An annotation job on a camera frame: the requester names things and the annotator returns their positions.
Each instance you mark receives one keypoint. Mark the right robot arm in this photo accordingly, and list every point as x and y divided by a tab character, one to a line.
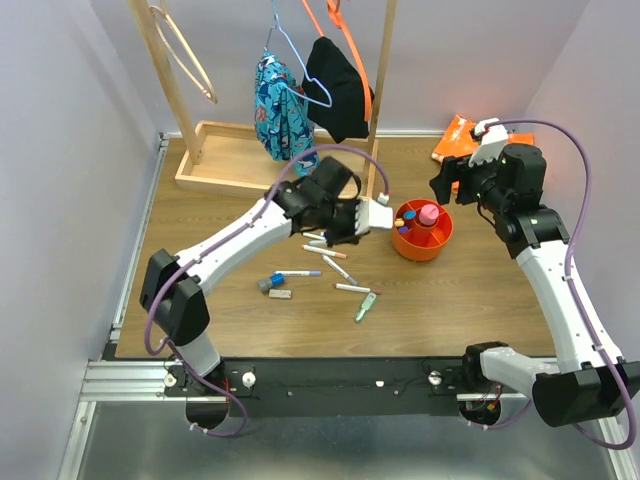
590	378

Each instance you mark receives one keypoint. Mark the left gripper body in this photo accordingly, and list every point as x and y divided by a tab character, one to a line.
342	227

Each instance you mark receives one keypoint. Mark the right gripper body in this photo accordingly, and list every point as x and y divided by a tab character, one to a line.
471	179

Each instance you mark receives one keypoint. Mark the orange round divided organizer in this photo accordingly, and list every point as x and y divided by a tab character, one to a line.
421	243

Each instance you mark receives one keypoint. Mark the orange folded cloth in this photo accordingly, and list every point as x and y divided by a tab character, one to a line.
457	141

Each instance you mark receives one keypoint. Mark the glue tube pink cap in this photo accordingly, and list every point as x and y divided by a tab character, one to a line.
428	215

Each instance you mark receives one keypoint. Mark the green translucent correction pen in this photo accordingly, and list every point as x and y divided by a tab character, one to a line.
365	306

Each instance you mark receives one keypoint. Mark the white pen brown cap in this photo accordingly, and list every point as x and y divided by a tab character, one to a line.
357	289

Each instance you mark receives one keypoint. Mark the blue shark-print garment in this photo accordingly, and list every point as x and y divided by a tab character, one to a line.
281	121

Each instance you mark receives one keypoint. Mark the black garment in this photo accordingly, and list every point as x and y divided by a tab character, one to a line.
345	118

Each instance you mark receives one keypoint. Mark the grey blue glue stick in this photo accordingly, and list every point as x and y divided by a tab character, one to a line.
273	281

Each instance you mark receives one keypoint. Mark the aluminium frame rail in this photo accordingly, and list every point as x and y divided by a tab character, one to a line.
323	418

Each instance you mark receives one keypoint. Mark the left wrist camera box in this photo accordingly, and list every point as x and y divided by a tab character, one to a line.
373	214

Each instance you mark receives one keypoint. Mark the orange plastic hanger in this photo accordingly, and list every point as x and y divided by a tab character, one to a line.
350	50

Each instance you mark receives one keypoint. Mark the wooden clothes rack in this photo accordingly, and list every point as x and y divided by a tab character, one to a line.
227	158

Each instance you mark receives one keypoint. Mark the blue wire hanger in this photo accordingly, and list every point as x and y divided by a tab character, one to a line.
300	65

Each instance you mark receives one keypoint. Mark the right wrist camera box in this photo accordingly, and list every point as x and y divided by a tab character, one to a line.
491	137

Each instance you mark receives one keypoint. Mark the white pen lilac cap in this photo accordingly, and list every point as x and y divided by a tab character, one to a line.
298	273

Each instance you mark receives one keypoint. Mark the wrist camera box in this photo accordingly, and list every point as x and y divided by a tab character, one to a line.
491	137
373	214

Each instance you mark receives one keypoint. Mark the white pen black cap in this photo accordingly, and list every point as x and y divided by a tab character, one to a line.
313	236

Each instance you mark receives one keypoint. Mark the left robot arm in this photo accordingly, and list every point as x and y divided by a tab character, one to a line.
175	286

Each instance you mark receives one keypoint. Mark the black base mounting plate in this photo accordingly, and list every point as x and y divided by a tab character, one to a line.
360	386

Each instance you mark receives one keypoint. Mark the white eraser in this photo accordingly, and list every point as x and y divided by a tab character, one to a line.
280	294

